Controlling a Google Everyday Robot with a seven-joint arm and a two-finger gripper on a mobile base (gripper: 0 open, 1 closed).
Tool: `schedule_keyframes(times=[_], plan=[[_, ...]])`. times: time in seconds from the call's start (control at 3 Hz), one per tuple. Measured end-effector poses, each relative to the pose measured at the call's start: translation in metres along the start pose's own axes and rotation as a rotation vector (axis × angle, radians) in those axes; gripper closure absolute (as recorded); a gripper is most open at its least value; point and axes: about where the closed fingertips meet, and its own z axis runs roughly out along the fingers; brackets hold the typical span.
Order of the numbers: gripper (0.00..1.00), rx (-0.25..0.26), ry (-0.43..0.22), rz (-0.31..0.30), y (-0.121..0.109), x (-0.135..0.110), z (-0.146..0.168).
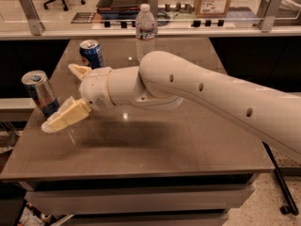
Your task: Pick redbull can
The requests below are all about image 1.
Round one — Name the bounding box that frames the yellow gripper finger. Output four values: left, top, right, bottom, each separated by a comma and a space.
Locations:
41, 96, 91, 133
68, 63, 92, 81

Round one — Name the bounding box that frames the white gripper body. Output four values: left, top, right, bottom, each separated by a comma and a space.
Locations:
79, 67, 114, 111

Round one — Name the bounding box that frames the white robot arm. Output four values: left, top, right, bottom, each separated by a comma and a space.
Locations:
41, 51, 301, 163

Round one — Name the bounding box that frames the blue Pepsi can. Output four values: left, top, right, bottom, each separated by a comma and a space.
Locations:
79, 40, 104, 69

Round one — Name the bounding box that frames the silver blue Red Bull can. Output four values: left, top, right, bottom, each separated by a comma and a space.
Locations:
22, 70, 59, 119

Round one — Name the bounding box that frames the dark open tray box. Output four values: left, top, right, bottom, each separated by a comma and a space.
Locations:
95, 0, 158, 15

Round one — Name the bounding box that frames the clear plastic water bottle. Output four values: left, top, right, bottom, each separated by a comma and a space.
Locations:
135, 4, 155, 61

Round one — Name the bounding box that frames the cardboard box with label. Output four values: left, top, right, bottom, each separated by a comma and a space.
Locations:
194, 0, 231, 18

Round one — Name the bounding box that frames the grey drawer cabinet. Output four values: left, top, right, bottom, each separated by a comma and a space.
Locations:
25, 173, 254, 226

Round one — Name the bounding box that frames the left metal glass bracket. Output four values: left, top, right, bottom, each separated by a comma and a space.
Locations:
19, 0, 44, 36

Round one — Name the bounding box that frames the metal glass bracket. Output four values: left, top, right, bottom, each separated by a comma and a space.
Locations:
19, 0, 44, 36
148, 0, 158, 32
259, 0, 282, 32

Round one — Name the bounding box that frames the middle metal glass bracket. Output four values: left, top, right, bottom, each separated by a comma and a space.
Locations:
148, 0, 158, 32

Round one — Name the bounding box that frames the right metal glass bracket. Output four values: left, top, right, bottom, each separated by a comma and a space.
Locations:
259, 0, 282, 32

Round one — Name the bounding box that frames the black floor rail with wheel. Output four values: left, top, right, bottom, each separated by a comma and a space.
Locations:
262, 142, 300, 216

